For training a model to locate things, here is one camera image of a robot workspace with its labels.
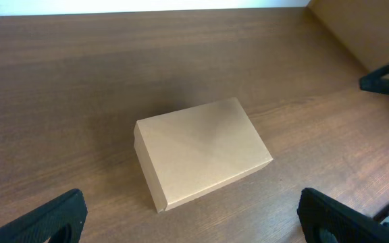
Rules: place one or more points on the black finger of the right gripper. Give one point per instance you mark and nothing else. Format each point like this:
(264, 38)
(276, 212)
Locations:
(375, 81)

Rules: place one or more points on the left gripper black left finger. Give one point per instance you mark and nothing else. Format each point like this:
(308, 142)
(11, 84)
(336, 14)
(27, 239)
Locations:
(59, 220)

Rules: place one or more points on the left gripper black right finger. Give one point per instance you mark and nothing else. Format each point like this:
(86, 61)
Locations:
(324, 219)

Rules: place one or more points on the brown cardboard box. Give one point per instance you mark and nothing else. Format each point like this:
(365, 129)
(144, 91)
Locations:
(189, 153)

